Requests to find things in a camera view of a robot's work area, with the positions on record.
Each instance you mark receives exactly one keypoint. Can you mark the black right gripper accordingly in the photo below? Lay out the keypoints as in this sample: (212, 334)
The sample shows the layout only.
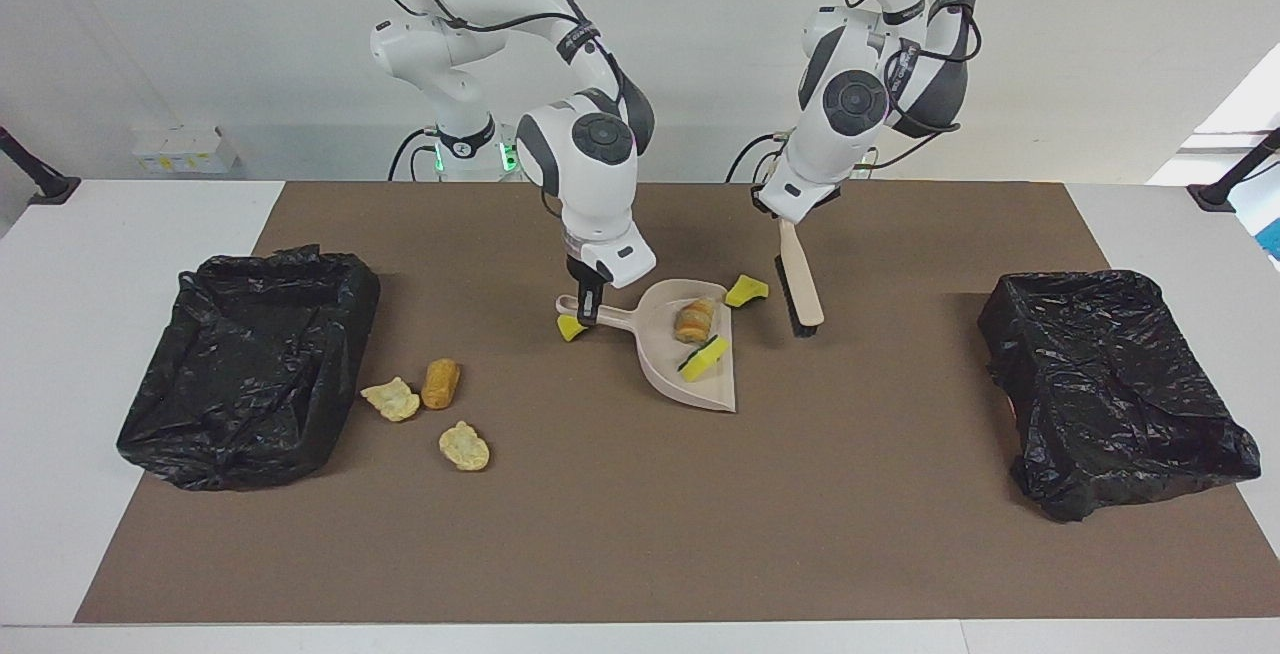
(585, 276)

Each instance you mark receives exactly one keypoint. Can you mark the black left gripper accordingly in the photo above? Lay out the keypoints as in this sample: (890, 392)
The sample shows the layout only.
(785, 217)

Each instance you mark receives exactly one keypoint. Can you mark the beige hand brush black bristles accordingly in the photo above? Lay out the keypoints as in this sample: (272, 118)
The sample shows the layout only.
(806, 284)

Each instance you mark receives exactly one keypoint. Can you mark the green yellow sponge piece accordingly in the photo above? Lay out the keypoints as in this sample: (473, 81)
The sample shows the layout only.
(705, 356)
(747, 290)

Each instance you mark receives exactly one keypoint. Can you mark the pale rock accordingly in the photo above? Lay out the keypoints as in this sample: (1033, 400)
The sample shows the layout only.
(695, 321)

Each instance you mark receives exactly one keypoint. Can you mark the beige plastic dustpan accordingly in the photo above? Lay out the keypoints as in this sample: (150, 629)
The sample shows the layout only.
(690, 389)

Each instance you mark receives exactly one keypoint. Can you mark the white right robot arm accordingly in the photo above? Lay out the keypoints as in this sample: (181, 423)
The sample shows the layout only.
(590, 164)

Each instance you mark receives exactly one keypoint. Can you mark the black bag lined trash bin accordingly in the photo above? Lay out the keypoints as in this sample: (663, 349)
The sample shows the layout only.
(1110, 394)
(250, 374)

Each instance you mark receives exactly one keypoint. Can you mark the all yellow sponge piece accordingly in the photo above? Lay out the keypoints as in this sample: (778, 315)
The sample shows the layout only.
(570, 331)

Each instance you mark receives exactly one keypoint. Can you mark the brown bread roll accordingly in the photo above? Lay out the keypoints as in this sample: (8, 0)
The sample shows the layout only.
(440, 384)

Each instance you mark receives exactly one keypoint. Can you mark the pale crumpled bread chunk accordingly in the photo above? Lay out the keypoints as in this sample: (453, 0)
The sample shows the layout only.
(465, 447)

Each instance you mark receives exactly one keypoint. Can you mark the pale yellow crumpled lump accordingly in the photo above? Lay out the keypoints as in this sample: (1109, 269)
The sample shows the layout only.
(392, 400)

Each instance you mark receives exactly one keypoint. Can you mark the brown table mat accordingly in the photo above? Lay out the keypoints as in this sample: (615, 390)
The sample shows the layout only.
(600, 554)

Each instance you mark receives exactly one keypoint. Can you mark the black clamp stand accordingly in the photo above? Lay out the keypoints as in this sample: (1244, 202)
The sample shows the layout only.
(1215, 196)
(50, 186)

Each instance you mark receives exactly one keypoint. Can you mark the white background box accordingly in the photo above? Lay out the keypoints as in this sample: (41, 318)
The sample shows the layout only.
(185, 149)

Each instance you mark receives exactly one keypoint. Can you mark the blue background object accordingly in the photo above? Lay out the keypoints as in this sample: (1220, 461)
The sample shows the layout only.
(1272, 234)

